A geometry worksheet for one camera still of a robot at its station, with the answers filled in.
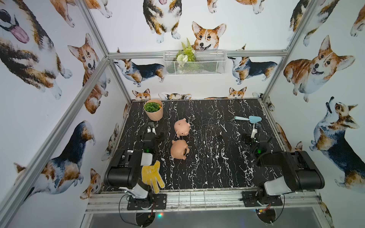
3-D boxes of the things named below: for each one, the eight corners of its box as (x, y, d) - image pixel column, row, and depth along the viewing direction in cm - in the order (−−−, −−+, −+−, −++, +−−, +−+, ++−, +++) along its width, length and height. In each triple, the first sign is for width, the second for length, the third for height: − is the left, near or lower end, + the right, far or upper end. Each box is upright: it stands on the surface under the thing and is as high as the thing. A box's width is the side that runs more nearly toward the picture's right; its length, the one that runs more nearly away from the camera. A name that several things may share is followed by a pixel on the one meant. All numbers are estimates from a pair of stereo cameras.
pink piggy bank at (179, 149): (171, 161, 90) (170, 154, 83) (173, 146, 96) (171, 139, 89) (189, 160, 90) (188, 154, 83) (189, 146, 96) (189, 139, 89)
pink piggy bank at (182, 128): (179, 141, 99) (178, 134, 92) (173, 130, 104) (172, 123, 98) (192, 135, 102) (192, 128, 95) (185, 124, 108) (185, 117, 101)
